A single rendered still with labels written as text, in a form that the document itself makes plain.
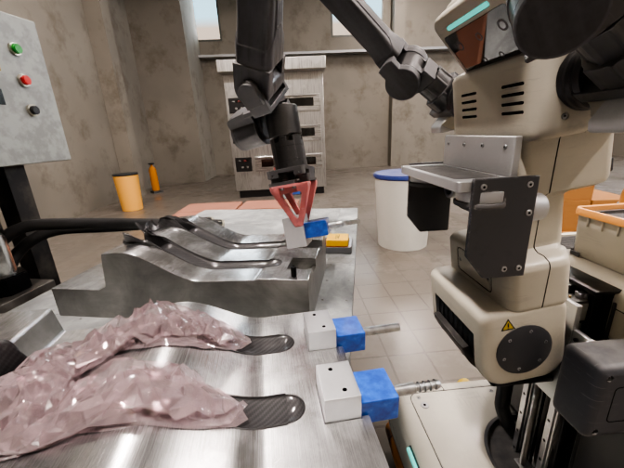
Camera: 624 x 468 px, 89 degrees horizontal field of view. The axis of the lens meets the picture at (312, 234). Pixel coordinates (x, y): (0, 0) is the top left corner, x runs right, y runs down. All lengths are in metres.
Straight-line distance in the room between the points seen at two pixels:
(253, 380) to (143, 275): 0.33
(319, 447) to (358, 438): 0.04
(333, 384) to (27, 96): 1.18
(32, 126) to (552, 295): 1.36
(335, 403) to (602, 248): 0.73
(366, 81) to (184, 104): 5.09
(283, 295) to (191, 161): 8.57
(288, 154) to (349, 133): 9.70
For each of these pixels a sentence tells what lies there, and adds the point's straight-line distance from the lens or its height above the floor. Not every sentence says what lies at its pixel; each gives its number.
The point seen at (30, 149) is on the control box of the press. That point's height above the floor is 1.11.
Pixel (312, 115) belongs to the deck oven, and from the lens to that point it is 5.99.
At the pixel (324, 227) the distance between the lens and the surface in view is 0.55.
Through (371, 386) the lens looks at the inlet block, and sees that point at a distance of 0.37.
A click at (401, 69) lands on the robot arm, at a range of 0.80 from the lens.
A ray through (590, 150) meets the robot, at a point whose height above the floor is 1.07.
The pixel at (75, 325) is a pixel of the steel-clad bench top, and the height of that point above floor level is 0.80.
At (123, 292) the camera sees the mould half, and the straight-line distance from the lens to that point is 0.69.
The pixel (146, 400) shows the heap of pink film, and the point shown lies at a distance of 0.34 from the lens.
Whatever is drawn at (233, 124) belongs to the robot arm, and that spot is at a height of 1.14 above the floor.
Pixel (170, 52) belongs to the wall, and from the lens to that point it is 9.27.
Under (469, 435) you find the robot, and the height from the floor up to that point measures 0.28.
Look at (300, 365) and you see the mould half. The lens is 0.42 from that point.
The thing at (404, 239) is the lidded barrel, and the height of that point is 0.12.
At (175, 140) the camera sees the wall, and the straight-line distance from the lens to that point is 9.14.
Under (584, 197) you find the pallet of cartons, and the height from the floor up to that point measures 0.45.
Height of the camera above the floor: 1.12
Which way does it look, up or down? 18 degrees down
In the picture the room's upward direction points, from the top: 3 degrees counter-clockwise
